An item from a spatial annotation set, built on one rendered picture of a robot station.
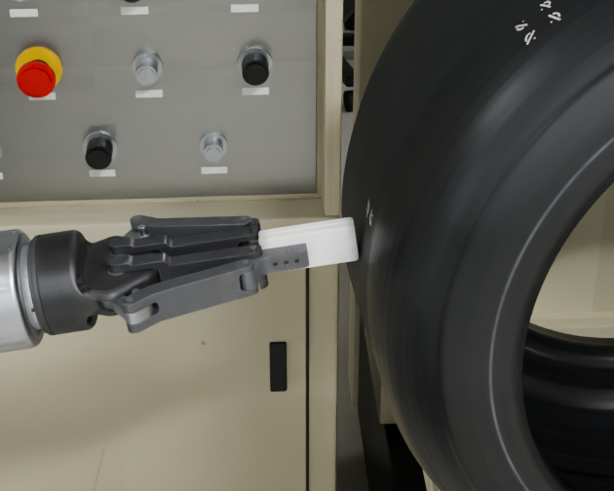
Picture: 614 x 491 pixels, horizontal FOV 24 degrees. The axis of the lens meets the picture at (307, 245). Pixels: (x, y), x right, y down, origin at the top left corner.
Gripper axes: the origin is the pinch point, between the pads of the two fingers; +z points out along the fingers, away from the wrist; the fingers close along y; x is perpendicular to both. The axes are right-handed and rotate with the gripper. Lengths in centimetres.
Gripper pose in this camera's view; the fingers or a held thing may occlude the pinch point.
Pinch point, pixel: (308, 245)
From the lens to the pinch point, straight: 104.2
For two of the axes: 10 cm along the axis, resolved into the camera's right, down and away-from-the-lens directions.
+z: 9.9, -1.5, -0.3
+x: 1.4, 8.4, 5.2
